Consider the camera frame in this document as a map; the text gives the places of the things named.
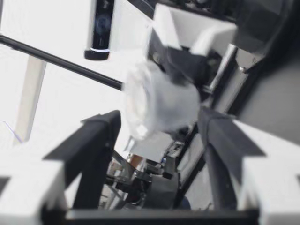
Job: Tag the black frame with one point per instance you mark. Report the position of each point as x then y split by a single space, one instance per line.
61 61

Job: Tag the clear plastic cup with lid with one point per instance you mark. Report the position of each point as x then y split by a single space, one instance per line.
161 103

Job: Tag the fixed camera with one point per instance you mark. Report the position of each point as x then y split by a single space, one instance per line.
99 30

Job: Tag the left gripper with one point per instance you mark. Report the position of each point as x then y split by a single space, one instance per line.
255 98

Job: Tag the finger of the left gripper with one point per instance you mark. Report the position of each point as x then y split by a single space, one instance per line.
180 63
147 150

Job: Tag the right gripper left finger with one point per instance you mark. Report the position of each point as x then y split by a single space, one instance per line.
30 185

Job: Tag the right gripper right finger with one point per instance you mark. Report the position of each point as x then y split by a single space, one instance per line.
269 182

